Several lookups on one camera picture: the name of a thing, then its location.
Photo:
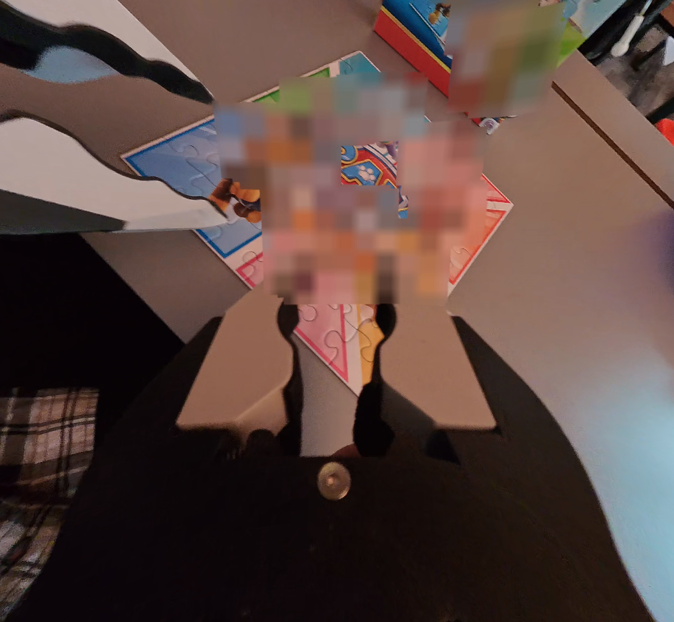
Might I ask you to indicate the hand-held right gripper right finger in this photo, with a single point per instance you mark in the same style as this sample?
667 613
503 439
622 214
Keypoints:
437 369

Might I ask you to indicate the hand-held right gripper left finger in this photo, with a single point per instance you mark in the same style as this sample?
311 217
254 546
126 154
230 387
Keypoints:
237 369

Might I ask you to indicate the cartoon jigsaw puzzle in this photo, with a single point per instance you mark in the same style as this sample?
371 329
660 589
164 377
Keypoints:
168 158

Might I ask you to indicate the grey desk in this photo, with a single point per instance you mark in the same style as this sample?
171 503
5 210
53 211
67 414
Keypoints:
526 343

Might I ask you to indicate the orange plastic object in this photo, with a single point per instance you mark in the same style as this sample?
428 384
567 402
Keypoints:
666 132

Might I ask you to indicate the cartoon puzzle box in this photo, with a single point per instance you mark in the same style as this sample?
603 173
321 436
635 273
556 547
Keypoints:
410 16

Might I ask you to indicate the white stick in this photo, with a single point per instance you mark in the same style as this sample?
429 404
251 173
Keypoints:
632 32

